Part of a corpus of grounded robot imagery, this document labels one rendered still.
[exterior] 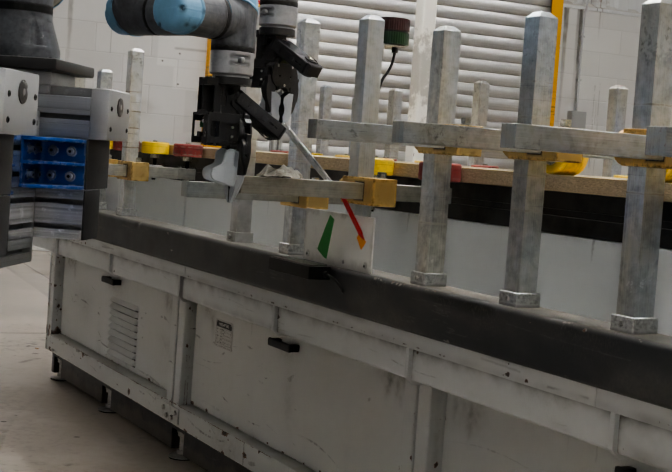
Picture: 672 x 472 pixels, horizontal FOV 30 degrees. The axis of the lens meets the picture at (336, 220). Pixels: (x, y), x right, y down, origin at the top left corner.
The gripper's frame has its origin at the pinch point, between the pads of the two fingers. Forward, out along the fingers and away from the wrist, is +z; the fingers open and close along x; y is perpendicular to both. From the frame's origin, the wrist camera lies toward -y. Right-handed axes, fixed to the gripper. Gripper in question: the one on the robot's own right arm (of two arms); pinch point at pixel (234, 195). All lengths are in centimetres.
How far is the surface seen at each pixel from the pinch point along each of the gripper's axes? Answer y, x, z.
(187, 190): -1.1, -23.6, 0.5
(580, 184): -47, 35, -6
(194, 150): -43, -121, -7
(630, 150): -19, 76, -11
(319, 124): -1.4, 26.5, -12.7
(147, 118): -265, -754, -27
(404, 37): -32.6, -1.1, -30.7
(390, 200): -28.5, 4.9, -0.8
